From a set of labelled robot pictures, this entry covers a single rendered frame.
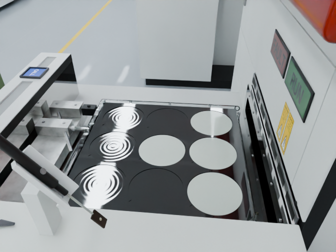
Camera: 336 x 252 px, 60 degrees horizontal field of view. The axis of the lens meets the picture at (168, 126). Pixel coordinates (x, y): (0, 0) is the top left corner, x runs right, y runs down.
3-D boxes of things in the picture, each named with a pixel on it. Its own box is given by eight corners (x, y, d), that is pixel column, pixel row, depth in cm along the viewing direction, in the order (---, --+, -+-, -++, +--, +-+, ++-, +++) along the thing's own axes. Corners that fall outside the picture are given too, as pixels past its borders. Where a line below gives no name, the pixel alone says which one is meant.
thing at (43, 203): (88, 216, 41) (69, 145, 33) (79, 241, 38) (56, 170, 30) (47, 213, 42) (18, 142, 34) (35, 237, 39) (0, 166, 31)
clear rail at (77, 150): (106, 102, 79) (105, 97, 79) (48, 220, 50) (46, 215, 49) (101, 102, 80) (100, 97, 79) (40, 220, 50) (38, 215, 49)
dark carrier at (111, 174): (235, 110, 75) (236, 108, 75) (254, 227, 48) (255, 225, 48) (105, 104, 78) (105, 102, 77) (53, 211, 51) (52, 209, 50)
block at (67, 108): (85, 110, 78) (83, 100, 76) (81, 117, 75) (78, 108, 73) (56, 108, 79) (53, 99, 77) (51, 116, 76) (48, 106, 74)
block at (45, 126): (74, 128, 72) (72, 118, 70) (69, 137, 69) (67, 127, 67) (43, 126, 72) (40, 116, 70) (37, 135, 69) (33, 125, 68)
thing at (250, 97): (248, 113, 83) (254, 83, 77) (281, 264, 48) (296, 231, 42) (241, 112, 83) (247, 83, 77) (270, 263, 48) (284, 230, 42)
